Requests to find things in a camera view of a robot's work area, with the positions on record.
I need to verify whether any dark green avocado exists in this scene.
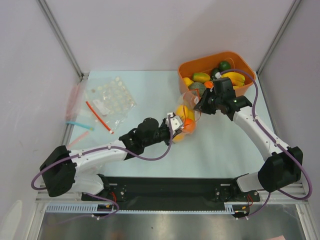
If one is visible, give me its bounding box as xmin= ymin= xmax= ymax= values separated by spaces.
xmin=218 ymin=60 xmax=231 ymax=72

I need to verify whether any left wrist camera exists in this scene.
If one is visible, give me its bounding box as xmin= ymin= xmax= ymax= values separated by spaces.
xmin=165 ymin=112 xmax=184 ymax=133

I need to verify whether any orange tangerine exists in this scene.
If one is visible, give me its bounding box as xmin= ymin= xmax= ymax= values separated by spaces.
xmin=182 ymin=118 xmax=196 ymax=134

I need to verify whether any orange plastic bin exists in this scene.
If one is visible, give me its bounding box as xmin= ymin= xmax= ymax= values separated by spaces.
xmin=177 ymin=51 xmax=256 ymax=94

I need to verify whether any green yellow mango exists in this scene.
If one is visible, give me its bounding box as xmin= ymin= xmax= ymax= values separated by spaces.
xmin=192 ymin=72 xmax=211 ymax=84

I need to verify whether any orange persimmon with leaves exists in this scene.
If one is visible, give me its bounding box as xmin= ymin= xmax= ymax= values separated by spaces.
xmin=204 ymin=80 xmax=214 ymax=89

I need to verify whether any green netted melon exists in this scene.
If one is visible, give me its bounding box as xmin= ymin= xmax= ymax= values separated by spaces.
xmin=188 ymin=82 xmax=207 ymax=91

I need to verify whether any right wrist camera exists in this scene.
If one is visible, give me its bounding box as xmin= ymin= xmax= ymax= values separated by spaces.
xmin=212 ymin=72 xmax=222 ymax=81

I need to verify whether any pile of clear bags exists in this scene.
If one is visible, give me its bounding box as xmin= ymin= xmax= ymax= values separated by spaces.
xmin=65 ymin=76 xmax=136 ymax=150

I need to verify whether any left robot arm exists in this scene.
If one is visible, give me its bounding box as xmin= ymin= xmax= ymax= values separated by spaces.
xmin=39 ymin=115 xmax=184 ymax=200

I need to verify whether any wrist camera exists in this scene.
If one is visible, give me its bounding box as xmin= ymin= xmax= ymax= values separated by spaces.
xmin=212 ymin=72 xmax=222 ymax=81
xmin=165 ymin=112 xmax=184 ymax=133

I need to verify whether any yellow orange peach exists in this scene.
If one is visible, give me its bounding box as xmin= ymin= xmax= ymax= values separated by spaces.
xmin=172 ymin=133 xmax=186 ymax=144

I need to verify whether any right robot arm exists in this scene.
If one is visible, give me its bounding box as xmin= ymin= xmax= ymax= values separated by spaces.
xmin=193 ymin=78 xmax=303 ymax=201

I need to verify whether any clear zip top bag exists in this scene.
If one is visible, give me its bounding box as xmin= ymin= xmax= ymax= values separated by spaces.
xmin=173 ymin=89 xmax=201 ymax=143

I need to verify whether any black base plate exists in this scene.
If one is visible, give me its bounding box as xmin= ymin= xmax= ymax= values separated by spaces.
xmin=79 ymin=176 xmax=263 ymax=211

